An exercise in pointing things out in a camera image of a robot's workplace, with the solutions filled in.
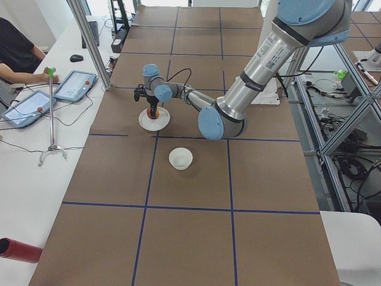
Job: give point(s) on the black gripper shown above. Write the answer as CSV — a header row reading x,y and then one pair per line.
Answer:
x,y
152,102

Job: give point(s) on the red yellow apple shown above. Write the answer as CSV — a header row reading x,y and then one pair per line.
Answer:
x,y
152,114

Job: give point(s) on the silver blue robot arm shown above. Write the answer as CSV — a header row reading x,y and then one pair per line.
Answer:
x,y
297,24

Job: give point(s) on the white plate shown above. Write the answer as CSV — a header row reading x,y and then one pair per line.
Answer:
x,y
154,124

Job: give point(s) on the white bowl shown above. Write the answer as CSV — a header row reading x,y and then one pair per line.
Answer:
x,y
180,158

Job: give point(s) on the person's hand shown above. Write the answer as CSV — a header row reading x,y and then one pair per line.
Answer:
x,y
49,76

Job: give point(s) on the far blue teach pendant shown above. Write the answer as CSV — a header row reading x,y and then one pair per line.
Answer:
x,y
75,86

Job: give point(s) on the blue teach pendant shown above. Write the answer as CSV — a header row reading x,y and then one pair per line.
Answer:
x,y
28,110
75,86

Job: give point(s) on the black computer mouse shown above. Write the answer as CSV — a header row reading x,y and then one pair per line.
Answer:
x,y
76,58

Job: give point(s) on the brown paper table cover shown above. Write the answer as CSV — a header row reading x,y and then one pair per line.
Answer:
x,y
243,213

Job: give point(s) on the black keyboard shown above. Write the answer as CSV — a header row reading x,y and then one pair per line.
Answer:
x,y
93,25

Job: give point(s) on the near blue teach pendant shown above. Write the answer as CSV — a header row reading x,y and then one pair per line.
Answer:
x,y
28,110

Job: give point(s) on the person in black shirt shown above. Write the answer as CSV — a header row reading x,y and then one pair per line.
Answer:
x,y
19,57

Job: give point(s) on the red bottle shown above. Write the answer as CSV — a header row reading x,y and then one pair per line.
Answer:
x,y
15,250

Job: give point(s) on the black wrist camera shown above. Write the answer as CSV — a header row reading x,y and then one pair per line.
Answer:
x,y
139,92

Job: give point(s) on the aluminium frame post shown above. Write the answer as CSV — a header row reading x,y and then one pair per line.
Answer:
x,y
80,17

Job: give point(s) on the green handled reacher grabber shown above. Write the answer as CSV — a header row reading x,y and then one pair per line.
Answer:
x,y
52,147

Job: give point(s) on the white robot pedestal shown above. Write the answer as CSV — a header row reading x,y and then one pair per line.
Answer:
x,y
274,48

